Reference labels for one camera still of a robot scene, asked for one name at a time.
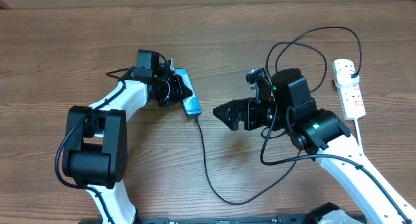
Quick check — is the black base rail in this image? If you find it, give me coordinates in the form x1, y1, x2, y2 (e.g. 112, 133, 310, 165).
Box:
138, 214, 306, 224

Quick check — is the white charger plug adapter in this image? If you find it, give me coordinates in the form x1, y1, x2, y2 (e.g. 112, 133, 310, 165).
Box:
334, 69, 360, 88

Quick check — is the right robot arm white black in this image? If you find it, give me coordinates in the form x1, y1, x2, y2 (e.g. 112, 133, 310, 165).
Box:
213, 68, 415, 223

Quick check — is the white power strip cord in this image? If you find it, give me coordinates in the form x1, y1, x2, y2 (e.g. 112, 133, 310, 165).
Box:
353, 118, 365, 147

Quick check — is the white power strip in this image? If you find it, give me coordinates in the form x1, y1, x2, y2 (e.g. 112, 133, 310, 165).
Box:
331, 58, 367, 121

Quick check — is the smartphone with blue screen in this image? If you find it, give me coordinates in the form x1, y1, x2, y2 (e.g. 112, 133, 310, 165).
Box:
176, 68, 202, 116

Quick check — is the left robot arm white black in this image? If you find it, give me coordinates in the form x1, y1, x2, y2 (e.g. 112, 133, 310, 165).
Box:
54, 49, 194, 223

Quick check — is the black charger cable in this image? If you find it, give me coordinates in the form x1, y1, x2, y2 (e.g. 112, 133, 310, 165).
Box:
193, 26, 363, 206

